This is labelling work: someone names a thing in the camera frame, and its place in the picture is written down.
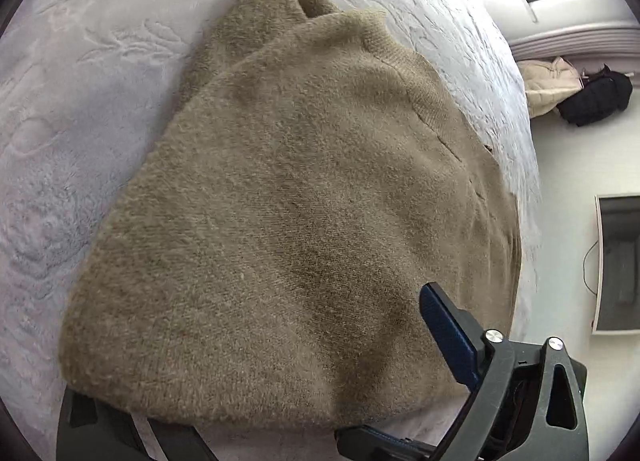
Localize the brown knit sweater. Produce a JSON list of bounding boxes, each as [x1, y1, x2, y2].
[[58, 0, 521, 429]]

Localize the white-framed grey storage box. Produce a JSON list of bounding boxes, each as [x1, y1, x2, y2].
[[592, 194, 640, 335]]

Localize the black bag on floor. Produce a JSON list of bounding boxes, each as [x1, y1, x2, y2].
[[556, 66, 634, 126]]

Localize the cream jacket on floor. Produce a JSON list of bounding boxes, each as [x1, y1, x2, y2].
[[516, 57, 584, 119]]

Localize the lavender embossed fleece blanket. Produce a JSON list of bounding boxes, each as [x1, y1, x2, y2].
[[1, 0, 540, 460]]

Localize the thin black cable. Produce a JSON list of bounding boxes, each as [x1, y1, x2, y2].
[[581, 239, 600, 297]]

